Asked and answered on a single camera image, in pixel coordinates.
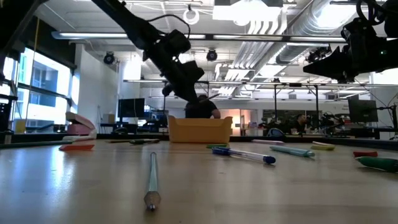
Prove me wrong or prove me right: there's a teal pen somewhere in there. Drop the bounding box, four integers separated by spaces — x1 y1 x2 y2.
269 145 316 158

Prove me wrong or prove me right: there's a black aluminium table frame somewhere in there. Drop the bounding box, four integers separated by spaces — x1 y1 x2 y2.
0 133 398 151

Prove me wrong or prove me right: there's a black equipment stand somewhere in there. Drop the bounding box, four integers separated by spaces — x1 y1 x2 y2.
0 95 19 134

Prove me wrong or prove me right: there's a large window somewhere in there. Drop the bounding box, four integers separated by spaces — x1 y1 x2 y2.
0 46 80 133

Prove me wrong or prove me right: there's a yellow plastic bin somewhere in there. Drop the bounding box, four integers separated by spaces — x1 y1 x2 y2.
167 115 233 144

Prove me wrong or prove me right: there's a red marker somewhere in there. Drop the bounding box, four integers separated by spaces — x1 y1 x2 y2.
353 151 379 158

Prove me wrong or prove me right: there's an orange eraser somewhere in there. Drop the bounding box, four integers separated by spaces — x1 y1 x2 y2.
58 143 95 152

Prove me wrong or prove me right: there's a clear pen with blue cap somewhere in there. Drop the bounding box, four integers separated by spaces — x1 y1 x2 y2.
211 146 277 165

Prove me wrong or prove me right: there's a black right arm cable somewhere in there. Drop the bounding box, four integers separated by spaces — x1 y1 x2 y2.
355 0 388 27

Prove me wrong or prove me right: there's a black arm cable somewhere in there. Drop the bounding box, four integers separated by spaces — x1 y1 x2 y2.
146 14 192 40
355 0 388 27

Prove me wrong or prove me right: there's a person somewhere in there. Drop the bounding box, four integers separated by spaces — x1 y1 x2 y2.
185 94 221 119
292 113 309 135

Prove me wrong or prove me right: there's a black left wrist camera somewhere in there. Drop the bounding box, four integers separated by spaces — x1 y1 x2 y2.
169 29 192 55

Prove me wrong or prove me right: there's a long ceiling light bar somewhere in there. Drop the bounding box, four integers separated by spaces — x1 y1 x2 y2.
51 30 346 44

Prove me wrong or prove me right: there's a green pen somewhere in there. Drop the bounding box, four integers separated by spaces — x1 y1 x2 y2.
355 156 398 174

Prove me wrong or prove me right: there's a pink and white stapler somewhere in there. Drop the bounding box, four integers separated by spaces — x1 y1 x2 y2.
62 111 98 142

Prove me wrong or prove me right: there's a small yellow container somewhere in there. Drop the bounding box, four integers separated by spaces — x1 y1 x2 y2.
14 119 27 134

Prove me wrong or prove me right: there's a black diagonal frame strut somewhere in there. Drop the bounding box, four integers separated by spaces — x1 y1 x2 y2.
0 0 50 58

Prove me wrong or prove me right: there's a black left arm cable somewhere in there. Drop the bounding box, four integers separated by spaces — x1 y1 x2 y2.
146 14 192 40

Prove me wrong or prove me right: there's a pink pen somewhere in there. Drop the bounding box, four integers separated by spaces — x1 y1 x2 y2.
251 139 285 146

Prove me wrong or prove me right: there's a black computer monitor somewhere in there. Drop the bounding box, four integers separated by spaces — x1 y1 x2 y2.
347 98 379 123
117 98 146 119

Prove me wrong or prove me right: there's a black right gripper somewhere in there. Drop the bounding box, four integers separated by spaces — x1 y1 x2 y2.
303 17 389 83

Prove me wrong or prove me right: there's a black metal gantry frame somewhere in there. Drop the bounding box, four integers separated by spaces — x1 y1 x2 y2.
198 80 320 129

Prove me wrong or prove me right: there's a white coiled ceiling cable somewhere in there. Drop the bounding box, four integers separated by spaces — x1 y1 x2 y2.
182 7 200 26

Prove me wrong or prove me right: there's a silver ceiling duct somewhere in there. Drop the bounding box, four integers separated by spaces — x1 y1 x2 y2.
275 0 346 65

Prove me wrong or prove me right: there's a dark green pencil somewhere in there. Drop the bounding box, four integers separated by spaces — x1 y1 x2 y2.
0 140 73 149

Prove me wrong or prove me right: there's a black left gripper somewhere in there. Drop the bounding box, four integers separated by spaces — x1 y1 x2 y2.
148 42 205 105

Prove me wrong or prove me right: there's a pale silver-green pencil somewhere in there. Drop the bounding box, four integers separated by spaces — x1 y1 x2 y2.
143 151 162 212

